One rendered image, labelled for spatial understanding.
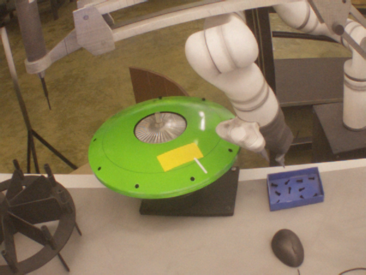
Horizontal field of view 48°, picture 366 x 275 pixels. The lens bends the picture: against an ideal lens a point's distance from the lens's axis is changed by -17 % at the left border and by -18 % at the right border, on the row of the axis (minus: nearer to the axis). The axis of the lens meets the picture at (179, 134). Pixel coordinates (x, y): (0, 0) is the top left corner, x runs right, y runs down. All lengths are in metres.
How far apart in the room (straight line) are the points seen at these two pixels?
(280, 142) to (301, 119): 1.98
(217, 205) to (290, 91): 1.64
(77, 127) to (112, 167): 2.18
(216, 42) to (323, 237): 0.48
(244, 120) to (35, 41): 0.37
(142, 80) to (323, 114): 0.63
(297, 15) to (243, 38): 0.40
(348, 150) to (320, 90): 1.37
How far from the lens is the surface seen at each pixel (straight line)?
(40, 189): 1.04
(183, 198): 0.99
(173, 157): 0.89
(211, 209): 1.00
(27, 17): 0.71
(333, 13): 0.76
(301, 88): 2.61
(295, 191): 1.04
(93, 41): 0.71
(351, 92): 1.26
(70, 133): 3.05
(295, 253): 0.88
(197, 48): 0.67
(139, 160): 0.90
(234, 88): 0.72
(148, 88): 1.62
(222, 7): 0.70
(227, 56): 0.66
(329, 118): 1.38
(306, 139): 2.42
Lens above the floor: 1.63
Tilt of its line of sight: 36 degrees down
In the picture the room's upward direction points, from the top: 10 degrees counter-clockwise
